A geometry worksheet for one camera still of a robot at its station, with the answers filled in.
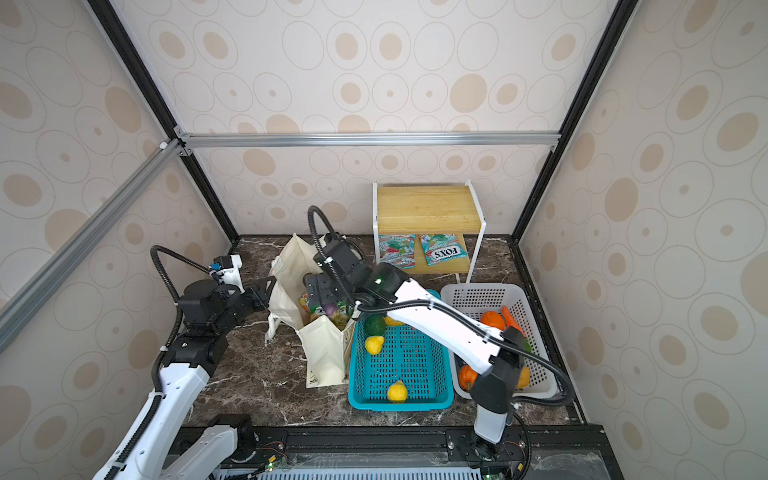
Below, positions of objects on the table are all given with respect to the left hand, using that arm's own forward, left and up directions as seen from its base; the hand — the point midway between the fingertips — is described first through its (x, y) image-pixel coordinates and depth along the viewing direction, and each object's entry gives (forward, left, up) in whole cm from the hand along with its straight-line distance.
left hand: (281, 275), depth 73 cm
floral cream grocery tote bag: (-13, -11, -10) cm, 20 cm away
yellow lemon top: (0, -26, -25) cm, 36 cm away
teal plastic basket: (-9, -32, -28) cm, 44 cm away
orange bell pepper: (-18, -47, -21) cm, 54 cm away
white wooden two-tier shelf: (+20, -33, +3) cm, 39 cm away
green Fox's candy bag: (+18, -42, -11) cm, 47 cm away
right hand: (-2, -12, +1) cm, 13 cm away
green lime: (-3, -22, -21) cm, 31 cm away
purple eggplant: (-1, -10, -14) cm, 17 cm away
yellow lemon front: (-21, -29, -23) cm, 42 cm away
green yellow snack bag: (-2, -13, -16) cm, 21 cm away
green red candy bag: (+17, -29, -10) cm, 35 cm away
